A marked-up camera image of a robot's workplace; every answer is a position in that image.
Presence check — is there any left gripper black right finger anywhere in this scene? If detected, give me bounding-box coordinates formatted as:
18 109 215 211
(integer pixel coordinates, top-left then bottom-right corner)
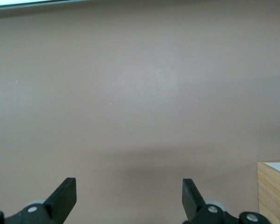
182 178 272 224

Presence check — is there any aluminium table edge rail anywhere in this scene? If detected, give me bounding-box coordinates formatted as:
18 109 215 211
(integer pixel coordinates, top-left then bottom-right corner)
0 0 201 12

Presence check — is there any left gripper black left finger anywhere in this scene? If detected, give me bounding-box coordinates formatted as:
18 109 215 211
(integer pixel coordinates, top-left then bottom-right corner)
0 177 77 224

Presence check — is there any light wooden drawer cabinet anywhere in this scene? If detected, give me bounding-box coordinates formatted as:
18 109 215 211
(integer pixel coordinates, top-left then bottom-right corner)
257 159 280 224

